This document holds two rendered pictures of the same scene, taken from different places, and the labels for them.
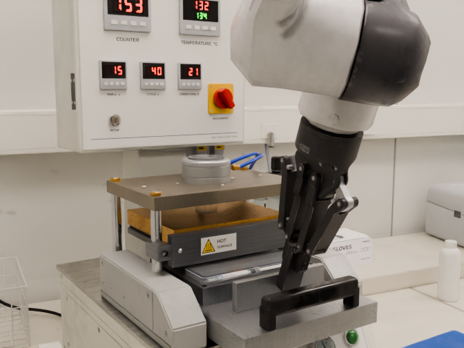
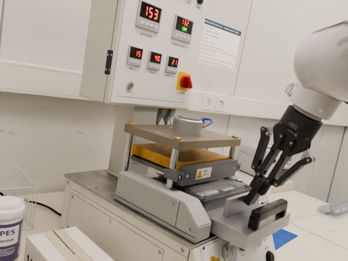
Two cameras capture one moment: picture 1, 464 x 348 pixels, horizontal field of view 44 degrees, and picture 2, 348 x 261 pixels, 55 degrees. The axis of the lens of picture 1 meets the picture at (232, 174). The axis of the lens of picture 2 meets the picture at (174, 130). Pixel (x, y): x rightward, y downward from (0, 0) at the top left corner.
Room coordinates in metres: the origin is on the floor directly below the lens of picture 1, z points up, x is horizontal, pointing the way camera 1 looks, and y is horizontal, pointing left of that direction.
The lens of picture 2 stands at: (0.11, 0.33, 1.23)
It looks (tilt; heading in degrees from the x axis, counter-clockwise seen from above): 8 degrees down; 342
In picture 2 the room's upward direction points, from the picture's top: 10 degrees clockwise
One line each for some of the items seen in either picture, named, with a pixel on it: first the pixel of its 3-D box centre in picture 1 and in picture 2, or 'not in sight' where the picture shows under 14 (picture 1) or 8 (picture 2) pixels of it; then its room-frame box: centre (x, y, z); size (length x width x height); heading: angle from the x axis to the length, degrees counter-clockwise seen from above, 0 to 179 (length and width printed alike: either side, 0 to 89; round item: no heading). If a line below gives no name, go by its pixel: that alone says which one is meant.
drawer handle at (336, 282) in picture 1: (311, 301); (269, 213); (0.70, -0.10, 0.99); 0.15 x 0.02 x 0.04; 123
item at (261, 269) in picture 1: (248, 269); (215, 189); (0.81, -0.02, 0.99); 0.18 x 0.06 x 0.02; 123
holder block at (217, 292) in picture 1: (232, 268); (201, 187); (0.85, 0.00, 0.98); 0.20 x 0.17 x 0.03; 123
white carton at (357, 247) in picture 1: (324, 250); not in sight; (1.49, -0.25, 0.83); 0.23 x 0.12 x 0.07; 119
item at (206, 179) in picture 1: (206, 192); (180, 138); (0.95, 0.04, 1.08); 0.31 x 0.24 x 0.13; 123
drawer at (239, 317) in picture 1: (249, 284); (215, 199); (0.81, -0.03, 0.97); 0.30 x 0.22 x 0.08; 33
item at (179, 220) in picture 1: (210, 206); (185, 147); (0.92, 0.03, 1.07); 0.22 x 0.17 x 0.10; 123
